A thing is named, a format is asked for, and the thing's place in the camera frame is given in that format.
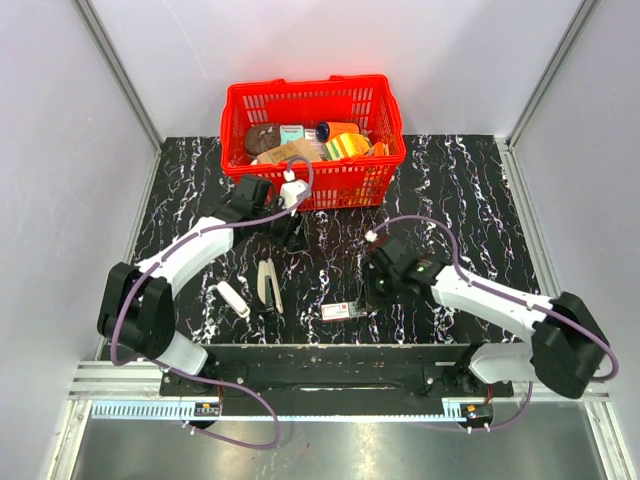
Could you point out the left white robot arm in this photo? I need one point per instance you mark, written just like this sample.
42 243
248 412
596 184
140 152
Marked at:
137 309

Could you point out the orange snack packet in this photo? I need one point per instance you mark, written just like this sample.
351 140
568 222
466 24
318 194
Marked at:
380 149

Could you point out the yellow green snack pack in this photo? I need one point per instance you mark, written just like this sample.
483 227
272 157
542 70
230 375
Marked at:
347 145

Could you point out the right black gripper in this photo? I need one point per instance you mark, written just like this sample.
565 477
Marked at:
371 297

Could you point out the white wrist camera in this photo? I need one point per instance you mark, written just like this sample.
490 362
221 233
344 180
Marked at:
373 238
293 192

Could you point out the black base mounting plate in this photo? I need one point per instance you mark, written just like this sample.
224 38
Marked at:
434 369

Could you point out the brown cardboard packet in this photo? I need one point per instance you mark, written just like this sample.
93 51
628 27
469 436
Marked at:
283 153

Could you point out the white stapler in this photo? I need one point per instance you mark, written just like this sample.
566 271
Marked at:
233 299

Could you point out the red white staple box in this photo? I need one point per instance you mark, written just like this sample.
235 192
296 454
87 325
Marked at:
342 311

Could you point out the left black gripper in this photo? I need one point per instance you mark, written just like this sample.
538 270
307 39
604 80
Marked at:
293 237

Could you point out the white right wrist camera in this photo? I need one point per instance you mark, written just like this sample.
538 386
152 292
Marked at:
373 238

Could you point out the orange bottle blue cap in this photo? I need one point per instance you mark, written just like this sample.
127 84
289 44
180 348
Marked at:
325 131

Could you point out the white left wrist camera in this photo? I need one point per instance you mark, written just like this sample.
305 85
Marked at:
293 192

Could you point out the teal white small box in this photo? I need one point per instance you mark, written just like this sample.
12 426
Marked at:
290 133

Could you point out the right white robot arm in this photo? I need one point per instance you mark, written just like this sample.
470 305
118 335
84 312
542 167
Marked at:
559 342

